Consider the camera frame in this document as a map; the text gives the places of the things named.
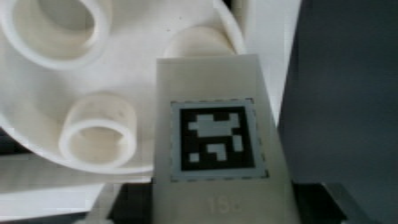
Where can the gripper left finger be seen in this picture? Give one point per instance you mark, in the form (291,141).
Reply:
(131,207)

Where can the white L-shaped obstacle wall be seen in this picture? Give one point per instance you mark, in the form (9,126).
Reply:
(57,30)

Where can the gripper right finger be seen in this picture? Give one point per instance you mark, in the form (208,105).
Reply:
(323,203)

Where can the white round stool seat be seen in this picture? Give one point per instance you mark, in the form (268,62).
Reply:
(39,90)

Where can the white stool leg with tag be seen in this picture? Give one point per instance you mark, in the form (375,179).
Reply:
(220,183)

